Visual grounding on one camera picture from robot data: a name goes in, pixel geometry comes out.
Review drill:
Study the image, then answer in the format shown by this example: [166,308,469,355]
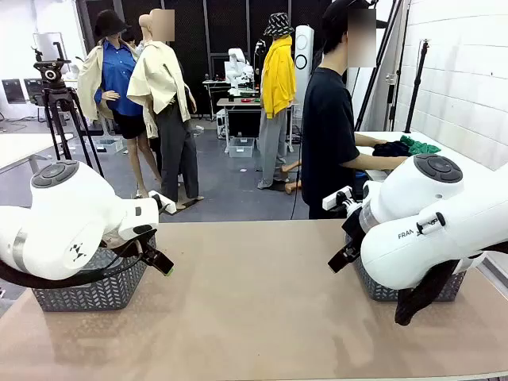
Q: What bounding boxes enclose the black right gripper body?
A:
[341,205,365,250]

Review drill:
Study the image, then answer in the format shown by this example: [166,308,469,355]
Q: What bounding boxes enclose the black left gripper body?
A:
[135,235,160,260]

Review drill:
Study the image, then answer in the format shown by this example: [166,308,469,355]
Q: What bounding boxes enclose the black ribbed garment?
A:
[371,140,414,160]

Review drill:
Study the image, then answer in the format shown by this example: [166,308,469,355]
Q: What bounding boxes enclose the green drawstring shorts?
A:
[399,134,442,156]

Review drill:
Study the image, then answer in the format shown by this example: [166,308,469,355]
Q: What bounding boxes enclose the person's right forearm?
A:
[344,155,410,173]

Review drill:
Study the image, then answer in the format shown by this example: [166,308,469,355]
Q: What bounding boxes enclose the person's left forearm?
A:
[354,133,382,147]

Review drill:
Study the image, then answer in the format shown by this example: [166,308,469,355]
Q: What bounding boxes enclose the grey plastic woven basket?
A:
[344,233,468,302]
[31,235,158,313]

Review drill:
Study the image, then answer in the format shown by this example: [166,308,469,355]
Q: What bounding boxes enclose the person in black T-shirt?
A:
[301,0,388,220]

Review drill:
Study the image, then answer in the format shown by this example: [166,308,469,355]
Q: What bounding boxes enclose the clear plastic storage bin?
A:
[228,137,256,159]

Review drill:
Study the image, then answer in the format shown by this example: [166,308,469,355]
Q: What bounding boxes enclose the white side table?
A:
[354,129,502,183]

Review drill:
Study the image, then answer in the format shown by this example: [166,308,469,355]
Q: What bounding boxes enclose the black tripod poles with clamp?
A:
[355,0,410,132]

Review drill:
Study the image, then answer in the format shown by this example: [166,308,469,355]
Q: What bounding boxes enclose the black light stand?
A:
[403,38,432,134]

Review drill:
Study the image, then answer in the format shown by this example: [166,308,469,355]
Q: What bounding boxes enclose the mannequin in beige jacket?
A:
[126,13,206,210]

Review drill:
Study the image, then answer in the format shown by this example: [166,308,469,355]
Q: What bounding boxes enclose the background work desk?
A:
[216,96,299,154]

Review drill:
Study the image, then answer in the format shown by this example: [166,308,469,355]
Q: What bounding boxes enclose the mannequin in blue shirt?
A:
[77,10,162,199]

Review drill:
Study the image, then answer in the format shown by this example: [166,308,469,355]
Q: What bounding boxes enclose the mannequin in yellow hoodie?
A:
[256,33,299,191]

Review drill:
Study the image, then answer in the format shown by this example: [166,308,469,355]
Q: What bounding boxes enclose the white tower air conditioner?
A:
[294,24,316,116]

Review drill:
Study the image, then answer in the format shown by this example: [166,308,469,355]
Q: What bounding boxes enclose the black monitor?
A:
[23,78,43,106]
[1,78,25,106]

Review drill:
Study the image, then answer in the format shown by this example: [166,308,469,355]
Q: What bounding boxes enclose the black white patterned bucket hat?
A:
[263,12,295,37]

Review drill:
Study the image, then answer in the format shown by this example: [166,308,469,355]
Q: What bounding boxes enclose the black baseball cap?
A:
[322,0,388,31]

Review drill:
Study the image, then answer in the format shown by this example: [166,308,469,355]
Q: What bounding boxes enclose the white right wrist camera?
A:
[321,185,355,212]

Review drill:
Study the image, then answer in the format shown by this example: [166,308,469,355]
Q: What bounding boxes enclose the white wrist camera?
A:
[148,190,178,216]
[321,185,355,212]

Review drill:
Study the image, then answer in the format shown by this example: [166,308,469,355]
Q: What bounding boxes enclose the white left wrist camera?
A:
[148,190,178,216]

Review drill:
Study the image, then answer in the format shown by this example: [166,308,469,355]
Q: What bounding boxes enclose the right arm black cable sleeve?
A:
[394,241,508,327]

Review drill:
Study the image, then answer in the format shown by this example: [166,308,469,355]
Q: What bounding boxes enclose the arm black cable sleeve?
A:
[394,241,508,327]
[0,237,146,291]

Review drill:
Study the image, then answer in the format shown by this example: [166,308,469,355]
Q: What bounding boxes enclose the left arm black cable sleeve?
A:
[0,237,146,291]

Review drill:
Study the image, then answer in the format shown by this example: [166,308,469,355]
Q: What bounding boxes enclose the black camera tripod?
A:
[30,41,106,178]

